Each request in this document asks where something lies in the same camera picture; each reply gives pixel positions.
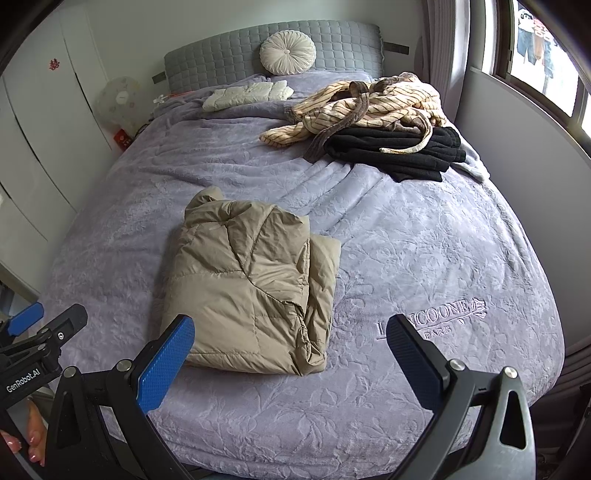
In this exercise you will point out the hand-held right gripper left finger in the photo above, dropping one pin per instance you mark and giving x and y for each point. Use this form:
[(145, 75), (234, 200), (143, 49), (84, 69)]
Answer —
[(166, 364)]

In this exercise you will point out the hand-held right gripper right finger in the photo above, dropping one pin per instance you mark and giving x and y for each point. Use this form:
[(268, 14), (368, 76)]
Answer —
[(413, 364)]

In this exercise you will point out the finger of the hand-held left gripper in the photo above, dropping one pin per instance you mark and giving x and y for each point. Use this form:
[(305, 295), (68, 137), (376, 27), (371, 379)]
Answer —
[(69, 323), (27, 318)]

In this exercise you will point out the beige puffer jacket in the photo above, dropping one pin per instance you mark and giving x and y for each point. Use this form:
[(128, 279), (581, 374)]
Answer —
[(249, 286)]

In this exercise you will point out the person's left hand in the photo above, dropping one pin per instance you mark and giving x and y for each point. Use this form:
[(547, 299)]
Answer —
[(34, 434)]

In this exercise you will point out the lavender embossed blanket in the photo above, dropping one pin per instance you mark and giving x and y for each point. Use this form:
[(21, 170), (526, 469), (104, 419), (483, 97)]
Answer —
[(461, 230)]

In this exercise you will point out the white wardrobe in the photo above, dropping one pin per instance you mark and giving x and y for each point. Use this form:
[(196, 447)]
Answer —
[(41, 138)]

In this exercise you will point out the black folded coat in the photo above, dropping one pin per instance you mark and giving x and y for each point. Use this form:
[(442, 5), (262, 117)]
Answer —
[(392, 159)]

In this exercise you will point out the light grey fleece cloth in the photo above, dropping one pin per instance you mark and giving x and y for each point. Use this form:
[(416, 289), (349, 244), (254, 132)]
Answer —
[(475, 164)]

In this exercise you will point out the covered electric fan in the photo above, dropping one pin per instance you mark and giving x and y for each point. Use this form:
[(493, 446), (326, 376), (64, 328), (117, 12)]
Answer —
[(119, 99)]

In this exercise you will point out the white power strip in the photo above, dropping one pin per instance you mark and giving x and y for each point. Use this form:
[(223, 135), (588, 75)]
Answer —
[(160, 98)]

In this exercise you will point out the red wardrobe sticker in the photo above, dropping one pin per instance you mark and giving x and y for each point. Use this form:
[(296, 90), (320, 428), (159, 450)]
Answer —
[(52, 63)]

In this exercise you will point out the cream striped fleece robe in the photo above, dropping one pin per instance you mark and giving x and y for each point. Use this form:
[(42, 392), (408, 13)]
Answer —
[(369, 104)]

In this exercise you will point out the white puffer garment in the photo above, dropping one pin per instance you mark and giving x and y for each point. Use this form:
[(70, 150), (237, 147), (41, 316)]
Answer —
[(244, 94)]

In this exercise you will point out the grey curtain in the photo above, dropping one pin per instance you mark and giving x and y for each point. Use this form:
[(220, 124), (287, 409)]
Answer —
[(443, 55)]

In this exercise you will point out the window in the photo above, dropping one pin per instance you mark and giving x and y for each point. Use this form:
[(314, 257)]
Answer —
[(581, 92)]

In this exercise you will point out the grey quilted headboard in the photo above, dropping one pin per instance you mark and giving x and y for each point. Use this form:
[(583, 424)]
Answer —
[(351, 46)]

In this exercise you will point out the round white cushion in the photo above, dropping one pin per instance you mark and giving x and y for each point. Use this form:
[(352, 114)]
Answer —
[(287, 53)]

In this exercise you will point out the hanging laundry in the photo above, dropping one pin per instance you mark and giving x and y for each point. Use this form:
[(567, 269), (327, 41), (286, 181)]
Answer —
[(535, 41)]

